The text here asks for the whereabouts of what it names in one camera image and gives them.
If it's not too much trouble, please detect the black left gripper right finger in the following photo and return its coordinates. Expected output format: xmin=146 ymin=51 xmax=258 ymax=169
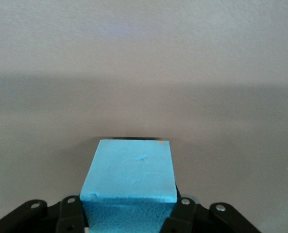
xmin=162 ymin=196 xmax=262 ymax=233

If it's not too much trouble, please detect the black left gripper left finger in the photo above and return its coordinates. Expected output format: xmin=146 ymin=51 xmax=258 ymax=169
xmin=0 ymin=195 xmax=88 ymax=233

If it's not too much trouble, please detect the blue foam block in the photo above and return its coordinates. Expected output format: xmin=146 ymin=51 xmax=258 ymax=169
xmin=80 ymin=139 xmax=179 ymax=233

